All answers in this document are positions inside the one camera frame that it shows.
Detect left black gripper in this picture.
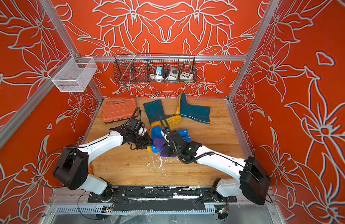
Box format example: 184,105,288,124
132,133,156,149

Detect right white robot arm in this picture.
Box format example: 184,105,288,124
161,128,272,205

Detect white grey device in basket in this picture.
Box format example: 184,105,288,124
166,67,179,81

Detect purple cloth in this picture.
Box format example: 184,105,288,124
151,137,177,158

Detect teal boot near back wall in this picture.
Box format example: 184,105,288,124
176,92,211,124

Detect black wire wall basket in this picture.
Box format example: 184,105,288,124
113,53,197,84

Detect teal boot with yellow sole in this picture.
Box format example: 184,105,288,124
143,99,182,128

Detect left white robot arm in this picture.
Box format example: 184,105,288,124
53,118,152,195

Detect bright blue rubber boot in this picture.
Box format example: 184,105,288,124
147,126,191,154

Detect blue white small box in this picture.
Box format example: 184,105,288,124
156,66,163,76

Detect white mesh wall basket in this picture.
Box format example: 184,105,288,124
48,57,98,92

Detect orange plastic tool case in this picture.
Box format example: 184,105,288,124
102,99,137,123

